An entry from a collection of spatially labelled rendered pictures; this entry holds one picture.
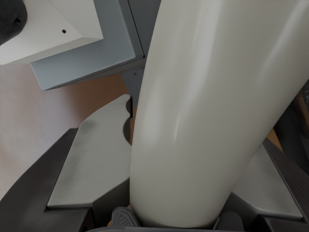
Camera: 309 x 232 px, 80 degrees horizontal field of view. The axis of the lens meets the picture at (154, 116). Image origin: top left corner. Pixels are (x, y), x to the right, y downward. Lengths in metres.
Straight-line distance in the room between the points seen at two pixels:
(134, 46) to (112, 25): 0.08
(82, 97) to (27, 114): 0.81
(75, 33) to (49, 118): 1.75
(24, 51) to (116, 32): 0.25
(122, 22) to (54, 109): 1.66
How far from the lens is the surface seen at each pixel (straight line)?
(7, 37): 0.51
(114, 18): 0.57
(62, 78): 0.70
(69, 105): 1.95
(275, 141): 1.36
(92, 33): 0.55
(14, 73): 2.40
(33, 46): 0.61
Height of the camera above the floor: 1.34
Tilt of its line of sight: 62 degrees down
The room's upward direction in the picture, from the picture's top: 134 degrees counter-clockwise
